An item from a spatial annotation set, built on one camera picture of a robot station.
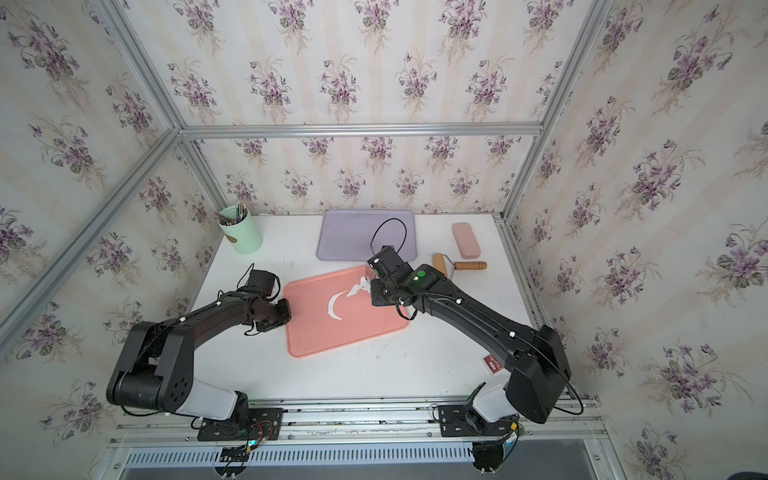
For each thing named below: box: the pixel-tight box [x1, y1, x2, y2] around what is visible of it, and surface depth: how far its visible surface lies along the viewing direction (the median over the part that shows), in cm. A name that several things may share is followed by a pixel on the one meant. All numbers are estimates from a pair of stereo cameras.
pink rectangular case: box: [452, 222, 481, 259], surface depth 113 cm
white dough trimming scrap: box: [328, 276, 371, 321], surface depth 100 cm
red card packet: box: [483, 354, 504, 374], surface depth 83 cm
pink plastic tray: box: [284, 266, 409, 358], surface depth 92 cm
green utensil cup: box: [215, 202, 263, 255], surface depth 103 cm
